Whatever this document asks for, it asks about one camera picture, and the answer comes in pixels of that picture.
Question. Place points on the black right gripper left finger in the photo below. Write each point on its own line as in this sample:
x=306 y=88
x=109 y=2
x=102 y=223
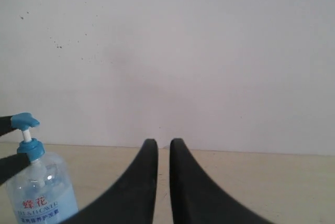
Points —
x=131 y=199

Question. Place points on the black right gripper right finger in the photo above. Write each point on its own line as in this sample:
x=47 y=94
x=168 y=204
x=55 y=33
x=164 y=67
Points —
x=196 y=198

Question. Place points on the blue pump lotion bottle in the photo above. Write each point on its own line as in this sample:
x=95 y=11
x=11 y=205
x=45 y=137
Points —
x=42 y=192

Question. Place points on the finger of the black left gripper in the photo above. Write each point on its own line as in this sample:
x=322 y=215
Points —
x=12 y=165
x=5 y=125

